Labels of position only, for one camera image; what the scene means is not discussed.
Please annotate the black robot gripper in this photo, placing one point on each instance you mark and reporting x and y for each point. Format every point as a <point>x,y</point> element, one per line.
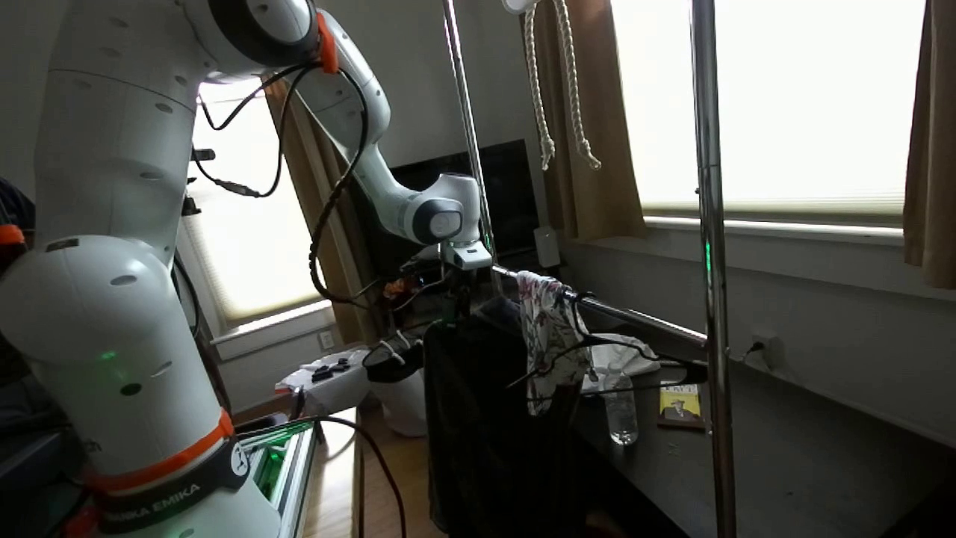
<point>466,266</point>

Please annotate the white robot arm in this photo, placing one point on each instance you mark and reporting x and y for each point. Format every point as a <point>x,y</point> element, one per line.
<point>92,308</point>

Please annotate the floral patterned cloth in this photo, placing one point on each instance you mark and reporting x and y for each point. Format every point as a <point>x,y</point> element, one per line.
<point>560,346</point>

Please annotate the brown curtain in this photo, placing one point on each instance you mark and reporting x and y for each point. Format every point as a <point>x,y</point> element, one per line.
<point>579,122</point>
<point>930,176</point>

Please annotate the white game controller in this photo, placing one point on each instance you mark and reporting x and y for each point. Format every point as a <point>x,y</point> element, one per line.
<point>339,381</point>

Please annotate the dark hanging garment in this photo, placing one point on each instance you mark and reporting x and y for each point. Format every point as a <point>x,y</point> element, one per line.
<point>494,467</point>

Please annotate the clear plastic bottle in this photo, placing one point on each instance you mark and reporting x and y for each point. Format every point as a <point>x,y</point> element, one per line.
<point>618,408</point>

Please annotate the small yellow picture book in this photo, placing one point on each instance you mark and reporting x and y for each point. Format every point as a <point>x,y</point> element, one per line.
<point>679,408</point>

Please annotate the chrome clothes rack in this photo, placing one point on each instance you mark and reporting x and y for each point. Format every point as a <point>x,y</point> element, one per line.
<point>712,248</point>

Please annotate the brown right curtain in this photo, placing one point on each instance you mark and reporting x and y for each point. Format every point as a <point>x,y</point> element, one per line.
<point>930,176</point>

